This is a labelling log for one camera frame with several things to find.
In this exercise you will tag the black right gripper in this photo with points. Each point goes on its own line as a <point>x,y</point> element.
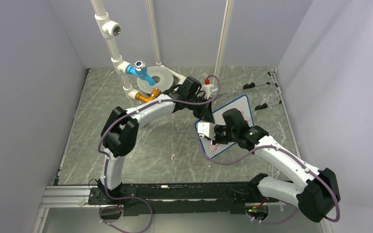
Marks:
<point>216,140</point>

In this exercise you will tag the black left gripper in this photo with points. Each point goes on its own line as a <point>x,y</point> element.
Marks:
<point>207,110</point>

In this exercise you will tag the blue framed whiteboard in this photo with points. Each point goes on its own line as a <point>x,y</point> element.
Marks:
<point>235,113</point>

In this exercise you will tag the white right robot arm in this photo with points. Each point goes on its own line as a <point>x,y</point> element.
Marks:
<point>314,191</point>

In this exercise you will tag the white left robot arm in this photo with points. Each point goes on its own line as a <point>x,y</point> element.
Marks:
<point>119,135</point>

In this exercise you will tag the clear round plate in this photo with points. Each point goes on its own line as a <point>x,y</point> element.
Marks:
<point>162,77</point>

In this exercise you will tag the blue faucet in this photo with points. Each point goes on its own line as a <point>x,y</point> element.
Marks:
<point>140,70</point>

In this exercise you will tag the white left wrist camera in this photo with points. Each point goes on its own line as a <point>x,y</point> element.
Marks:
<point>207,88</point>

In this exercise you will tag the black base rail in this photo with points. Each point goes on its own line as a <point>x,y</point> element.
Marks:
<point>180,198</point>

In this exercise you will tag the white PVC pipe frame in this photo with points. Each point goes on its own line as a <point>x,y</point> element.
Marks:
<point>111,29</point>

